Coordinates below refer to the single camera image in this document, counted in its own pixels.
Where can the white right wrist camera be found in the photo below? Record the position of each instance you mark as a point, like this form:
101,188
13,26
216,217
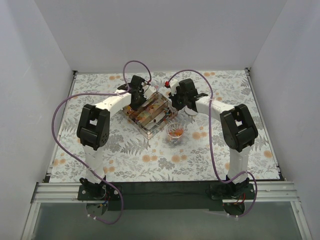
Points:
172,85

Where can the floral table mat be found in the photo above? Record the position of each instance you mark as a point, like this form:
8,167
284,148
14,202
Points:
128,156

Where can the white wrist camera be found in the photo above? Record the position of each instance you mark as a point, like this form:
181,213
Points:
172,85
148,91

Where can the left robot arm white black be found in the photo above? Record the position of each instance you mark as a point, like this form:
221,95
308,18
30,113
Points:
94,125

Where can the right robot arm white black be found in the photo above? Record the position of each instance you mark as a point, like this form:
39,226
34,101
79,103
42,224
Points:
238,129

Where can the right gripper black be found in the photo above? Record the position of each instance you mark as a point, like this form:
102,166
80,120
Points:
176,101

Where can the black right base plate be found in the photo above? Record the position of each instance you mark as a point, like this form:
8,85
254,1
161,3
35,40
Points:
235,194

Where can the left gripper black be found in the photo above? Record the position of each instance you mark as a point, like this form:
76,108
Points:
137,100

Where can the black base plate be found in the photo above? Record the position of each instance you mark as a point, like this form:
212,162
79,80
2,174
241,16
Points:
235,194
101,194

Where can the clear glass jar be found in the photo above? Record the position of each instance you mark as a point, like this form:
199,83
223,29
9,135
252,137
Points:
175,132

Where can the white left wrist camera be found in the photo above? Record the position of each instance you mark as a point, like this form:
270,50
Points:
148,91

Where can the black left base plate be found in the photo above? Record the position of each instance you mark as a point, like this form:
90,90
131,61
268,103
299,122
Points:
101,194

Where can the clear compartment candy box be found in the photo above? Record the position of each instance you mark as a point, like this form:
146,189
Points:
152,116

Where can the round metal jar lid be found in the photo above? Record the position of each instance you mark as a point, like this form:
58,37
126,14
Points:
190,112

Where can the aluminium frame rail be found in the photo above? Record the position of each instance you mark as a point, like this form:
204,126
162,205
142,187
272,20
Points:
267,191

